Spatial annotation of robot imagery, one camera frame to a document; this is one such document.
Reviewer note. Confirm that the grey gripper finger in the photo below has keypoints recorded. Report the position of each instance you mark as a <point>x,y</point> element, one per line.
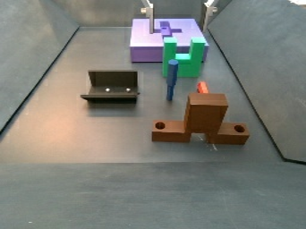
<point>148,10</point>
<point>211,9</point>

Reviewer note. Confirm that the green U-shaped block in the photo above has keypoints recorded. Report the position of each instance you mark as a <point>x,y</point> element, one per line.
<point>189,61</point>

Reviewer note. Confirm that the purple board with cross slot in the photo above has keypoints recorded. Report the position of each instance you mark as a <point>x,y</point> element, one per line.
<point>148,44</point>

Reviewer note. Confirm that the blue hexagonal peg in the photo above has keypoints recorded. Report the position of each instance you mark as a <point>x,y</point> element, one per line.
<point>172,78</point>

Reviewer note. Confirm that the red small block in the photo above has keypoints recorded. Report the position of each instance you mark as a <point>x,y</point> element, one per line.
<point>203,87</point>

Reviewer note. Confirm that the brown T-shaped block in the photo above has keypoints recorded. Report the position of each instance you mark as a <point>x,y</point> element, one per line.
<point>204,118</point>

